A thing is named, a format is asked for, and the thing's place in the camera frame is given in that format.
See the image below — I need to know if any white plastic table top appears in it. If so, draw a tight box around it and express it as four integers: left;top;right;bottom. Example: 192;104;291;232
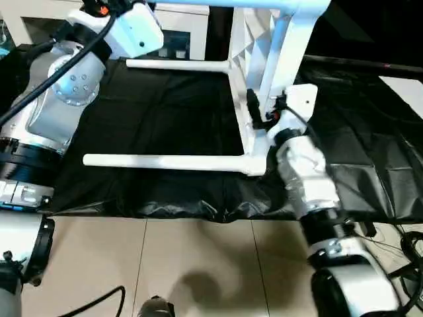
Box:
227;0;332;176

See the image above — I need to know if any white plastic table leg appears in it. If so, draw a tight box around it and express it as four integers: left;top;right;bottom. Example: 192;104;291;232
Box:
153;1;298;15
82;153;266;177
125;57;233;74

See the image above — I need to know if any white cabinet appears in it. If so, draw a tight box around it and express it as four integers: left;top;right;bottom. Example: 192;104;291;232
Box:
19;0;212;63

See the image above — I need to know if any black mat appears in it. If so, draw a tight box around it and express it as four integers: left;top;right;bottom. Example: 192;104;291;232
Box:
0;41;423;223

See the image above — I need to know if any white flat board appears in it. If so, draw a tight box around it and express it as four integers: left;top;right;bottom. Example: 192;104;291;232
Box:
379;75;423;105

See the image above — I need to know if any grey robot foot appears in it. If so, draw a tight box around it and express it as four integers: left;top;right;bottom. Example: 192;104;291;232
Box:
135;295;176;317

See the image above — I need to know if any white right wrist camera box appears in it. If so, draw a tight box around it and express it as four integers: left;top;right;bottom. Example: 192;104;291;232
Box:
280;84;320;134

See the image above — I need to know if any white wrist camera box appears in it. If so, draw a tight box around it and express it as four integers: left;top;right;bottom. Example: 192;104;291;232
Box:
108;3;165;60
280;84;320;134

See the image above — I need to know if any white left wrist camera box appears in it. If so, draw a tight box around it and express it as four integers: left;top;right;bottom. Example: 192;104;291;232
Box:
108;3;165;60

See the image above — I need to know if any thin floor cable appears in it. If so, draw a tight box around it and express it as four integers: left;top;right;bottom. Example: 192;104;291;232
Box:
357;221;423;312

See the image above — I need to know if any black floor cable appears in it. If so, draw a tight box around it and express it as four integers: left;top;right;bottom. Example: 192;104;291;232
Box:
58;285;128;317

